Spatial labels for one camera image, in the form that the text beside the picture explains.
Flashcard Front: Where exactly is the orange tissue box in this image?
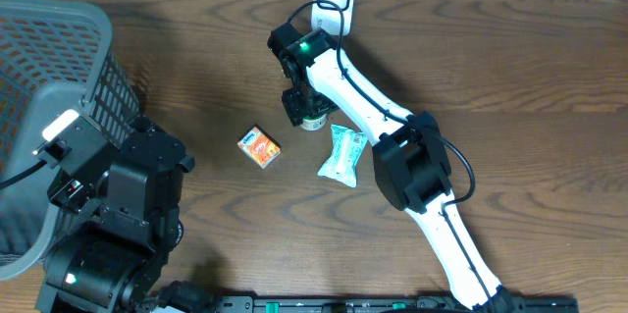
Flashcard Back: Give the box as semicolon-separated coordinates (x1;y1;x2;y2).
237;127;281;169

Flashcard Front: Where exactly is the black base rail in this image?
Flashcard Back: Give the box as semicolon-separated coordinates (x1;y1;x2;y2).
146;293;580;313

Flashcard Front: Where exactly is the grey plastic basket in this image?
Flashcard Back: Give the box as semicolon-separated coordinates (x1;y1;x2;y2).
1;0;140;280

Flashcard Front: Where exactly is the teal snack pack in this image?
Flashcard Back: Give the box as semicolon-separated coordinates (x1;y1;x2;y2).
318;125;368;187

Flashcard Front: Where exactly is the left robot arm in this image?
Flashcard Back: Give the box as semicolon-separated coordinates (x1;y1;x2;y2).
35;116;195;312

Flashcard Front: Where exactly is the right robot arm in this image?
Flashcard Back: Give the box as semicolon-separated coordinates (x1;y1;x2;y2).
267;23;512;312

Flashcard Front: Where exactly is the green lid jar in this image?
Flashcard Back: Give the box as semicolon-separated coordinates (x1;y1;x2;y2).
300;114;327;131

